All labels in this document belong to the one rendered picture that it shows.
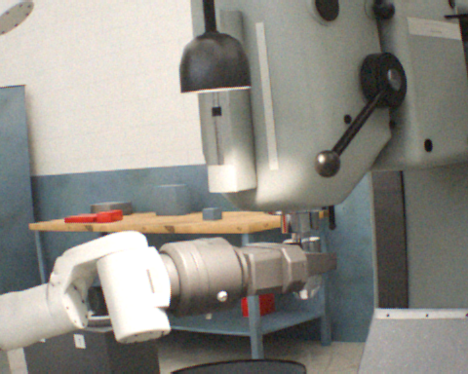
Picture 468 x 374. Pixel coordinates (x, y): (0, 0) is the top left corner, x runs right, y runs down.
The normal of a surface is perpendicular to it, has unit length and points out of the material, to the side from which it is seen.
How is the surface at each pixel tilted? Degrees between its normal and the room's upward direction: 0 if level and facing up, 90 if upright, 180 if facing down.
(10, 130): 90
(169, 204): 90
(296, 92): 90
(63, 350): 90
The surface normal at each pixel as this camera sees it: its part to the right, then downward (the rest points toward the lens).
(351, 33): 0.73, -0.03
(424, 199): -0.68, 0.10
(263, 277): 0.47, 0.00
